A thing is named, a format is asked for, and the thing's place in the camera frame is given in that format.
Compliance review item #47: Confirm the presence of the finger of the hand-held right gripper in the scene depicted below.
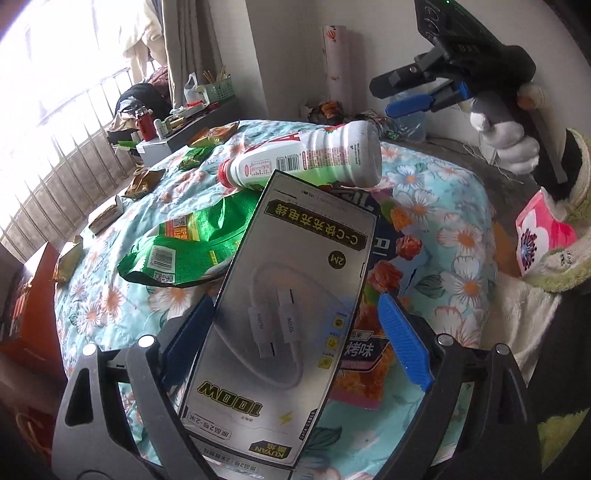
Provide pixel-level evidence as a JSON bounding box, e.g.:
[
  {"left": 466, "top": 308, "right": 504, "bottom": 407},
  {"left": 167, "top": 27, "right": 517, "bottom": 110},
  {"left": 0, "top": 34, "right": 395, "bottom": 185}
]
[
  {"left": 369, "top": 48, "right": 456, "bottom": 100},
  {"left": 385, "top": 82, "right": 475, "bottom": 119}
]

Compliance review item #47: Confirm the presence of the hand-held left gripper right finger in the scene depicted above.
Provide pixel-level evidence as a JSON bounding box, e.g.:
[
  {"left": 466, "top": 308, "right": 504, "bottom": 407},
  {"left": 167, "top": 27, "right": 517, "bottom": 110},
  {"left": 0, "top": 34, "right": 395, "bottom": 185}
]
[{"left": 378, "top": 293, "right": 543, "bottom": 480}]

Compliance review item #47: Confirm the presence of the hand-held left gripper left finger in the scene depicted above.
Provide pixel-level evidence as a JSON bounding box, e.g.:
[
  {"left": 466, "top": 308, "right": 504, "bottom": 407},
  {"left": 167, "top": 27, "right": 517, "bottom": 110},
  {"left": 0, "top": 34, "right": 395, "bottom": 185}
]
[{"left": 51, "top": 295, "right": 218, "bottom": 480}]

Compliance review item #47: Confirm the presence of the grey cable packaging box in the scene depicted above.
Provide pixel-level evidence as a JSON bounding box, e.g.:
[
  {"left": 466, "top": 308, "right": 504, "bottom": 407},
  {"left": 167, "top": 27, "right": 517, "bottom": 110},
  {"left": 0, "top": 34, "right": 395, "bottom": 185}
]
[{"left": 178, "top": 170, "right": 380, "bottom": 470}]

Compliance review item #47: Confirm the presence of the person's right hand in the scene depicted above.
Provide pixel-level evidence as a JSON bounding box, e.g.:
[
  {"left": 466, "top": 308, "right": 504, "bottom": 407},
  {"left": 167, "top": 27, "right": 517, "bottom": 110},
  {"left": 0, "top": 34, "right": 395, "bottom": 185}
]
[{"left": 470, "top": 83, "right": 549, "bottom": 175}]

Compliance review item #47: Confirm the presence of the orange snack wrapper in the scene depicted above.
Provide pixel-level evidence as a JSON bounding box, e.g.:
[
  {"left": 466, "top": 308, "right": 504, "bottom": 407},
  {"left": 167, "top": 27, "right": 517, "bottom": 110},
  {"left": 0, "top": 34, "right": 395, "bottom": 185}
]
[{"left": 323, "top": 182, "right": 428, "bottom": 411}]

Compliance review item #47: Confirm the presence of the white floral paper roll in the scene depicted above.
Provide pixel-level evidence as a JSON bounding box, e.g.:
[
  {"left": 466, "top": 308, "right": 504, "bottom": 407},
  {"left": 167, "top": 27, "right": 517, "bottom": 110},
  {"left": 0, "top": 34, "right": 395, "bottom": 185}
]
[{"left": 322, "top": 25, "right": 354, "bottom": 104}]

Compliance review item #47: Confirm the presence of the floral printed blanket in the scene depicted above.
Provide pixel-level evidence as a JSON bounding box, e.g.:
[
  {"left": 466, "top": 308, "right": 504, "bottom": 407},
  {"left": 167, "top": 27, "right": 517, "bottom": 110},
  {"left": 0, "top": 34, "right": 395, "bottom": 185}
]
[{"left": 53, "top": 119, "right": 499, "bottom": 480}]

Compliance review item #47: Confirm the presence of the large green snack bag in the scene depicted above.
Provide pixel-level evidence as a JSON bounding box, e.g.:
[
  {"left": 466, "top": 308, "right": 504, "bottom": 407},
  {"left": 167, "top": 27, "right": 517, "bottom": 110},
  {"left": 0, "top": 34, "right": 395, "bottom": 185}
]
[{"left": 117, "top": 189, "right": 257, "bottom": 289}]

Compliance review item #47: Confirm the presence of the white bottle with red cap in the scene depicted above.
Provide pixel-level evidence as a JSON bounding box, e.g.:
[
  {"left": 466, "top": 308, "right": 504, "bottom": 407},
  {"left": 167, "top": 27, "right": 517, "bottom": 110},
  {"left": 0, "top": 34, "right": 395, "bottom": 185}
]
[{"left": 218, "top": 121, "right": 384, "bottom": 189}]

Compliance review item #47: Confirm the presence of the person's fleece clothing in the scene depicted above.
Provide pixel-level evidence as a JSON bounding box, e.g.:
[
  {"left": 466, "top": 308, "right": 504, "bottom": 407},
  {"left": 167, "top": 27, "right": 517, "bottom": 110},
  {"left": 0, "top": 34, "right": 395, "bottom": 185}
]
[{"left": 480, "top": 277, "right": 591, "bottom": 462}]

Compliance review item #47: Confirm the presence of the gold snack wrapper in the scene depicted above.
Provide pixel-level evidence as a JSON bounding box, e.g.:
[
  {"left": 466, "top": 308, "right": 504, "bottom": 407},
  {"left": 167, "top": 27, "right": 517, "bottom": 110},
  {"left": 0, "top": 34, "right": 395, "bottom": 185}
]
[{"left": 53, "top": 235, "right": 84, "bottom": 282}]

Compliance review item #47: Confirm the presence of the small cardboard box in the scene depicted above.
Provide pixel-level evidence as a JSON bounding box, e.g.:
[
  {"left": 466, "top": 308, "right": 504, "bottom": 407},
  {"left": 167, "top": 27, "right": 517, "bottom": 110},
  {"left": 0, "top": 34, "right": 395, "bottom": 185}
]
[{"left": 88, "top": 196, "right": 124, "bottom": 234}]

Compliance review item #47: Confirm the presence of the brown snack wrapper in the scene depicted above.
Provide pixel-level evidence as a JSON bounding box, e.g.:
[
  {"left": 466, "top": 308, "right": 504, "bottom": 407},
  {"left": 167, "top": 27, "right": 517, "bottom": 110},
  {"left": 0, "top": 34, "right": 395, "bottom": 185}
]
[{"left": 124, "top": 167, "right": 166, "bottom": 199}]

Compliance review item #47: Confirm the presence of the red cardboard box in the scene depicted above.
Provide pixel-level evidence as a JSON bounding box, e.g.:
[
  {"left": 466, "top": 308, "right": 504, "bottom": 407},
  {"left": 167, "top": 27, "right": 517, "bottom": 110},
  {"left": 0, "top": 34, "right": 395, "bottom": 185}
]
[{"left": 0, "top": 240, "right": 61, "bottom": 352}]

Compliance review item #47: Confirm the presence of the small green wrapper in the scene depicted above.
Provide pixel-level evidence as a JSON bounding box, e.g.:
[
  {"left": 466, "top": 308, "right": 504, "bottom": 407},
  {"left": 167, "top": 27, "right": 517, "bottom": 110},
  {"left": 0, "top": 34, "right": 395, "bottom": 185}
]
[{"left": 178, "top": 147, "right": 215, "bottom": 171}]

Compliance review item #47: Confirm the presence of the green plastic basket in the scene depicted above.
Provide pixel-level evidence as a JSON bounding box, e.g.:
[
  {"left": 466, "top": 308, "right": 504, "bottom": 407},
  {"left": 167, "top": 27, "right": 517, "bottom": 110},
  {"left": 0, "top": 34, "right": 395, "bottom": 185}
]
[{"left": 198, "top": 76, "right": 234, "bottom": 104}]

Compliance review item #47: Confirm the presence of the yellow orange snack bag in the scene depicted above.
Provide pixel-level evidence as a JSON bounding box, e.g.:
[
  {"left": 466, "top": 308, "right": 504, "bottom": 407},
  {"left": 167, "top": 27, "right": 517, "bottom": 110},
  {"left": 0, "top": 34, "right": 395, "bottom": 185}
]
[{"left": 187, "top": 124, "right": 241, "bottom": 148}]

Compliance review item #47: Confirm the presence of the white box with clutter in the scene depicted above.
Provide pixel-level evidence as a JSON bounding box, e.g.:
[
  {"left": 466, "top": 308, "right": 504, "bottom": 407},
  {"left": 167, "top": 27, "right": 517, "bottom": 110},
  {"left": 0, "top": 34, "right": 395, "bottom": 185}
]
[{"left": 136, "top": 99, "right": 241, "bottom": 164}]

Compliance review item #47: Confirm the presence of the white plastic bag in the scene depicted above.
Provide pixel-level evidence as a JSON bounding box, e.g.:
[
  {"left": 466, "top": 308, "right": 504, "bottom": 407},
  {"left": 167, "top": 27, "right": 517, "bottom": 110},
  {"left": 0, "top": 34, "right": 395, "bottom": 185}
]
[{"left": 184, "top": 73, "right": 206, "bottom": 104}]

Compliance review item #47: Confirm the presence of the grey curtain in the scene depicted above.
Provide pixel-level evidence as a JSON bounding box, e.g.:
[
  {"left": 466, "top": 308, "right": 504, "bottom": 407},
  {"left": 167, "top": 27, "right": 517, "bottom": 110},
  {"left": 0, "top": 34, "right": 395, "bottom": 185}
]
[{"left": 161, "top": 0, "right": 247, "bottom": 109}]

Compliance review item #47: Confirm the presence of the dark clothing pile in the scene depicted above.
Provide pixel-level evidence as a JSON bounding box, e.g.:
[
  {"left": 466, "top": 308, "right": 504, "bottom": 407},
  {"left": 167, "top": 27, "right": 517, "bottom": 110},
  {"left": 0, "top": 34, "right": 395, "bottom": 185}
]
[{"left": 115, "top": 65, "right": 171, "bottom": 127}]

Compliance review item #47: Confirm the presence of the pile of clutter by wall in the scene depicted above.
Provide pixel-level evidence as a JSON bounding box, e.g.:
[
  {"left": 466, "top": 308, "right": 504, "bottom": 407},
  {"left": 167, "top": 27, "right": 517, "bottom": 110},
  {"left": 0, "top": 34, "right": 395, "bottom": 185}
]
[{"left": 302, "top": 99, "right": 352, "bottom": 126}]

